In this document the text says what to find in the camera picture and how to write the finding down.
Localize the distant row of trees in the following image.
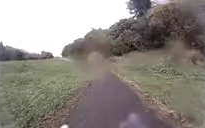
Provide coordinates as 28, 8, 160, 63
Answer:
0, 38, 55, 62

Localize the wet dark asphalt path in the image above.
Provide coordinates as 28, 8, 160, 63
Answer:
61, 69, 174, 128

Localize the robot's own part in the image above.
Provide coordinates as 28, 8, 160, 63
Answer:
59, 123, 70, 128

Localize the grass field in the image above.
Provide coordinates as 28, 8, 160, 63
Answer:
111, 48, 205, 128
0, 57, 91, 128

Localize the wood of dark trees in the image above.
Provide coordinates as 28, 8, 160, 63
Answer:
60, 0, 205, 64

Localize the brown dirt verge strip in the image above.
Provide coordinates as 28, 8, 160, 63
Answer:
39, 81, 91, 128
112, 71, 196, 128

